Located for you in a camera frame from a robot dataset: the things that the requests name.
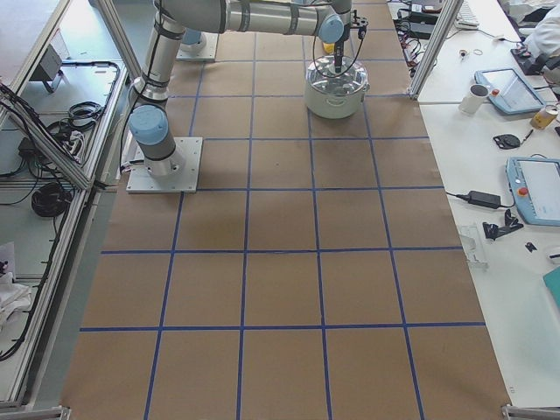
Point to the black power brick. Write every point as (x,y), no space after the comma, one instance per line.
(484,199)

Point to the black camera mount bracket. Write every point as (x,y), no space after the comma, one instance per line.
(360,24)

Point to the white mug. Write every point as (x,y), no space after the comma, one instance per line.
(474,98)

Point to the brown paper table cover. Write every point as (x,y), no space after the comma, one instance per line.
(316,273)

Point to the far blue teach pendant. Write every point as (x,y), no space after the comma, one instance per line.
(515,95)

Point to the near blue teach pendant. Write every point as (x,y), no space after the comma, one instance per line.
(534,183)

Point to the yellow drink can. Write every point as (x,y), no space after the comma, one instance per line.
(544,117)

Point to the white cooking pot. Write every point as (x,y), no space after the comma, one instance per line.
(335,95)

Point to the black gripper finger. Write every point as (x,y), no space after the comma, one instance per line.
(338,57)

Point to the blue teach pendant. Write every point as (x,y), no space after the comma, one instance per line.
(515,95)
(534,183)

